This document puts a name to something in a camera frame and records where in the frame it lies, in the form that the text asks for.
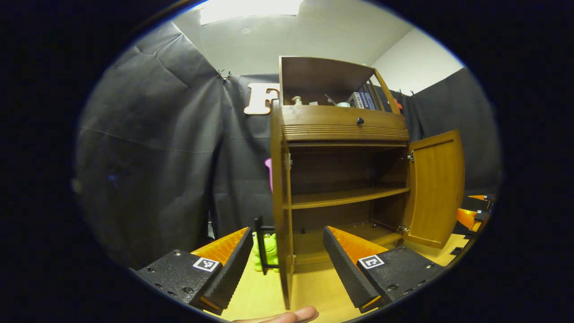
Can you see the metal cloth clip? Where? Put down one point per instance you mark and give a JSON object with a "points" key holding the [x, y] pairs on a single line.
{"points": [[224, 75]]}

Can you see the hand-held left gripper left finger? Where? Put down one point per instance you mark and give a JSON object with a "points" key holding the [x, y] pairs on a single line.
{"points": [[231, 273]]}

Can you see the wooden double-door shoe cabinet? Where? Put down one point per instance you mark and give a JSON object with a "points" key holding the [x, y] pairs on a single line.
{"points": [[323, 76]]}

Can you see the black backdrop cloth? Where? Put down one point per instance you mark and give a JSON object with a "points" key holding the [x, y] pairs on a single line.
{"points": [[148, 148]]}

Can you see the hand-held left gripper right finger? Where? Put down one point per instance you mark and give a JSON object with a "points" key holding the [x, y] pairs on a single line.
{"points": [[347, 273]]}

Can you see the green frog toy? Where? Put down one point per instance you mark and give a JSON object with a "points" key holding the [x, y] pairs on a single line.
{"points": [[271, 251]]}

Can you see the wooden cabinet drawer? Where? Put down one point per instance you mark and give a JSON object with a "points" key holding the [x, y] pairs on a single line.
{"points": [[341, 130]]}

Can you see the small white cup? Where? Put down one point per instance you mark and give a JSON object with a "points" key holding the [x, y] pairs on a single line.
{"points": [[343, 104]]}

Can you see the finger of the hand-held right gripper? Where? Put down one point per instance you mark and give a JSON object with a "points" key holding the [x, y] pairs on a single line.
{"points": [[468, 218], [482, 197]]}

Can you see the white pump bottle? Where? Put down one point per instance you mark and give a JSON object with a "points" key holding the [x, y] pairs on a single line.
{"points": [[297, 101]]}

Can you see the wooden cabinet inner shelf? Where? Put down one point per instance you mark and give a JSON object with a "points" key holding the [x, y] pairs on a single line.
{"points": [[350, 197]]}

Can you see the wooden cabinet door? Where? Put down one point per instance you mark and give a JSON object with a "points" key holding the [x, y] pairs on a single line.
{"points": [[437, 188], [279, 202]]}

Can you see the white book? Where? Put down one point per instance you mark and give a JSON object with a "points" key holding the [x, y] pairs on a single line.
{"points": [[355, 100]]}

